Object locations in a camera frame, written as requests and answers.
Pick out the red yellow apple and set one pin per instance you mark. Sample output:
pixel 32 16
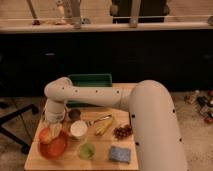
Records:
pixel 45 136

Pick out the white round container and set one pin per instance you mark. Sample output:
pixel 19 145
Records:
pixel 78 129

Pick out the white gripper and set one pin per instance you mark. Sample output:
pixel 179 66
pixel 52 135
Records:
pixel 55 117

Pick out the orange red bowl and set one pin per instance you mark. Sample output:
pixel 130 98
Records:
pixel 55 148

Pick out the black office chair base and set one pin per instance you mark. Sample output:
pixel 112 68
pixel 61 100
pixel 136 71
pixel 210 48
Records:
pixel 13 126

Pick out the small metal cup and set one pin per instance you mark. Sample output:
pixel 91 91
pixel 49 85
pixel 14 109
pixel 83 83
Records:
pixel 74 114

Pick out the blue sponge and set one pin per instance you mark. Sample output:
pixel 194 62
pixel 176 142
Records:
pixel 120 154

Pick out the metal spoon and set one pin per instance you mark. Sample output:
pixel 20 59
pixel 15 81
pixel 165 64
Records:
pixel 92 122

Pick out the yellow banana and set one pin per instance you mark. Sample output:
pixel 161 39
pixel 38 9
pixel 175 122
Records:
pixel 100 131

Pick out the bunch of dark grapes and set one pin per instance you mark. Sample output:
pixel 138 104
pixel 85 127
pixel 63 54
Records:
pixel 123 131

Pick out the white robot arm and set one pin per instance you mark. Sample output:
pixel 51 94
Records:
pixel 152 113

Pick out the green plastic tray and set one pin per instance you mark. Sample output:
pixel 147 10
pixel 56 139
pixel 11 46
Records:
pixel 91 80

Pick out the small green cup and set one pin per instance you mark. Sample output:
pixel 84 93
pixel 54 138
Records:
pixel 87 151

